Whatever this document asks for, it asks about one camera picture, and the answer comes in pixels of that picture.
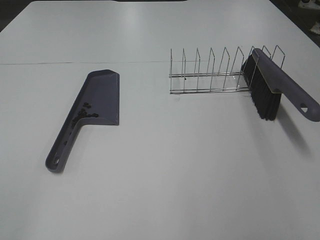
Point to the purple brush with black bristles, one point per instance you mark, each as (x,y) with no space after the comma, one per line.
(267,83)

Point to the purple plastic dustpan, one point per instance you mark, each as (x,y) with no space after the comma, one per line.
(101,89)

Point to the chrome wire dish rack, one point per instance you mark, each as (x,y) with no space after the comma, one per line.
(218,72)

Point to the pile of coffee beans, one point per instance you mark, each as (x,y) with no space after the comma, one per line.
(74,119)

